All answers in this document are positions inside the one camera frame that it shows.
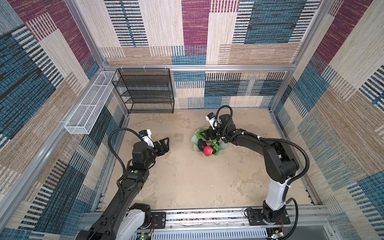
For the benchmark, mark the black wire shelf rack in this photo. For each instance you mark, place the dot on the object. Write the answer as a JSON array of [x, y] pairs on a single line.
[[145, 90]]

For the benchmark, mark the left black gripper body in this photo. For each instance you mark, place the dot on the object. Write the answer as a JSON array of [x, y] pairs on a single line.
[[152, 154]]

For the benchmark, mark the red fake peach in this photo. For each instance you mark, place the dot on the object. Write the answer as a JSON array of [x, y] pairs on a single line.
[[208, 150]]

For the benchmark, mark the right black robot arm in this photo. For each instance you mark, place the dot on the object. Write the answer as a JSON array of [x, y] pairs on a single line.
[[280, 163]]

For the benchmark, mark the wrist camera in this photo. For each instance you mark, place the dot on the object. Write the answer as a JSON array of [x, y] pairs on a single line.
[[212, 119], [146, 135]]

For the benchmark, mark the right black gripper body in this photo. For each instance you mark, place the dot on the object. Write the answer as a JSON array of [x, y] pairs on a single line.
[[218, 132]]

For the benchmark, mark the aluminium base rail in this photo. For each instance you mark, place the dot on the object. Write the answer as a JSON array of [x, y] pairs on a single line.
[[302, 223]]

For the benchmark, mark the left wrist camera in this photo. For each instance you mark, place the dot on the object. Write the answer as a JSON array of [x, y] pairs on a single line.
[[146, 135]]

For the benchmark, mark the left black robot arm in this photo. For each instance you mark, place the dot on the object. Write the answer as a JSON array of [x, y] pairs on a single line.
[[126, 192]]

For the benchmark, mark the dark fake avocado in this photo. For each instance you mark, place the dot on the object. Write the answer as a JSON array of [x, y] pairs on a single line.
[[201, 144]]

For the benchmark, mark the pale green wavy fruit bowl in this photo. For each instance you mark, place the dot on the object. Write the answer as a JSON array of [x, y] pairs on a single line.
[[194, 141]]

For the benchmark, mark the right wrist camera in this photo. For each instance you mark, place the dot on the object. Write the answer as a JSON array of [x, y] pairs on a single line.
[[212, 119]]

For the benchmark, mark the green fake grape bunch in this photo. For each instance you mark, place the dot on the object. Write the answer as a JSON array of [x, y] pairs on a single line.
[[210, 137]]

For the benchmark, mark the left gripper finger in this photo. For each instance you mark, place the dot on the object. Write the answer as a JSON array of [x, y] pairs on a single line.
[[164, 143], [162, 149]]

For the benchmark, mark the white mesh wall basket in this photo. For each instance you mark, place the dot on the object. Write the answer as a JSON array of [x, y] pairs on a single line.
[[87, 112]]

